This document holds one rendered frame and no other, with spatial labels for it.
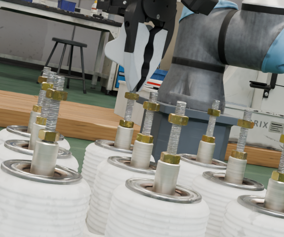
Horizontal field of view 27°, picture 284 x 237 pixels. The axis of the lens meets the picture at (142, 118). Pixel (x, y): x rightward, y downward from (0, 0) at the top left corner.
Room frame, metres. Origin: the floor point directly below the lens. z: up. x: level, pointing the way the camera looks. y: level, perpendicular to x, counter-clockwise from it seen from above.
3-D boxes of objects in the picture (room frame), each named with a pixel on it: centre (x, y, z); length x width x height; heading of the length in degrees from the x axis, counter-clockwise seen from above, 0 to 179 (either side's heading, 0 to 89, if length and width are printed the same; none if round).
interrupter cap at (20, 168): (0.54, 0.08, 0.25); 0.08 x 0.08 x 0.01
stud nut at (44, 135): (0.54, 0.08, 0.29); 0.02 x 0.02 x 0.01; 18
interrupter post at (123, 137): (0.80, 0.02, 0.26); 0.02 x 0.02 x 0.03
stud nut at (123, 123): (0.80, 0.02, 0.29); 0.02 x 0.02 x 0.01; 11
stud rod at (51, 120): (0.54, 0.08, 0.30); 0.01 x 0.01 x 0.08
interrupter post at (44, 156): (0.54, 0.08, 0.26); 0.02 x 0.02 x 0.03
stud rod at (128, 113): (0.80, 0.02, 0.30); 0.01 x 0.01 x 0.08
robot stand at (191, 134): (1.28, -0.10, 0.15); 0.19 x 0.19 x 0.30; 21
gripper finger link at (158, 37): (0.82, 0.02, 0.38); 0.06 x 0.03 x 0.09; 53
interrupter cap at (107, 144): (0.80, 0.02, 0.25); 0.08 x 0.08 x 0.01
